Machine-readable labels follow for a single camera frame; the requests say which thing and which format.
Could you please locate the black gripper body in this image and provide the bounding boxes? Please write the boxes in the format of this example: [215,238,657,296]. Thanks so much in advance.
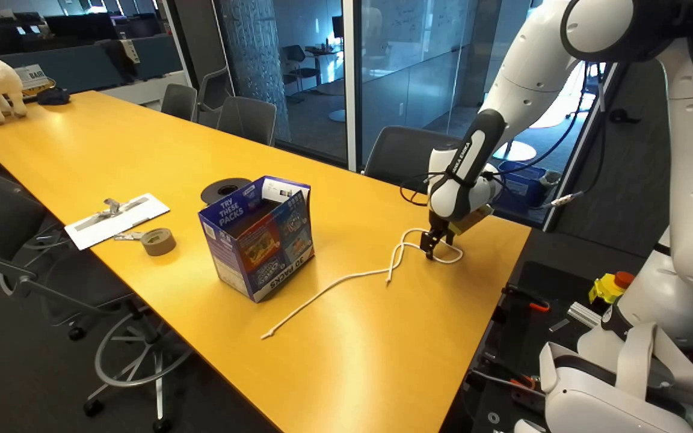
[427,208,459,246]

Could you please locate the long white rope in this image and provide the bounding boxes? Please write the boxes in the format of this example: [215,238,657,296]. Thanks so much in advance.
[261,225,467,341]

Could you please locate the blue cardboard box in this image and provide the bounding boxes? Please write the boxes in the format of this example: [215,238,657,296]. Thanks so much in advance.
[198,172,317,303]

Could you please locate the grey office chair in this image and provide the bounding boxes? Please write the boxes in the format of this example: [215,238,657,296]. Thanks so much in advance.
[159,82,202,122]
[196,66,237,116]
[363,124,462,202]
[216,94,279,146]
[0,164,198,430]

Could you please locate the blue recycling bin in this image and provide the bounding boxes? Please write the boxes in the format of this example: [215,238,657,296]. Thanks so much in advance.
[494,162,564,216]

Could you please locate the yellow red emergency stop button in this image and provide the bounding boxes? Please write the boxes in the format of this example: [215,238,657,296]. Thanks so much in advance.
[587,269,635,307]

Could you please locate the black tape roll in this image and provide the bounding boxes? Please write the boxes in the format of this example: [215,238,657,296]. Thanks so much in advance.
[199,176,256,207]

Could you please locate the grey tape roll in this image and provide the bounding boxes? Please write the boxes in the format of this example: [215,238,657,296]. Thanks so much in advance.
[137,224,178,257]

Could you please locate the white paper sheet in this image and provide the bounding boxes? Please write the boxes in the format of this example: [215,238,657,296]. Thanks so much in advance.
[63,189,173,253]

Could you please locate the small metal clip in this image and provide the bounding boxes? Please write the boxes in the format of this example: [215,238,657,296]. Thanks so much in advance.
[95,194,126,224]

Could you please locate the dark teal desk partition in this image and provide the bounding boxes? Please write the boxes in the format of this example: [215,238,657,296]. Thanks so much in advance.
[0,30,184,92]

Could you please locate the small black object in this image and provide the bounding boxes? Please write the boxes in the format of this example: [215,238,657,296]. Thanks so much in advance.
[33,83,73,105]

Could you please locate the white table sign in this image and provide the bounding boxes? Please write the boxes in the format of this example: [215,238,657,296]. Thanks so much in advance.
[13,62,59,97]

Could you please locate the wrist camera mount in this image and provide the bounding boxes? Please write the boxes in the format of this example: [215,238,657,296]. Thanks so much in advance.
[451,202,495,235]

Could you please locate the red handled tool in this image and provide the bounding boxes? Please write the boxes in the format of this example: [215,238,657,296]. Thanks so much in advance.
[503,288,557,317]

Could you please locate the black door handle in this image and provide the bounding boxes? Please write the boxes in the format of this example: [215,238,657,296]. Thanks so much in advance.
[606,105,642,127]

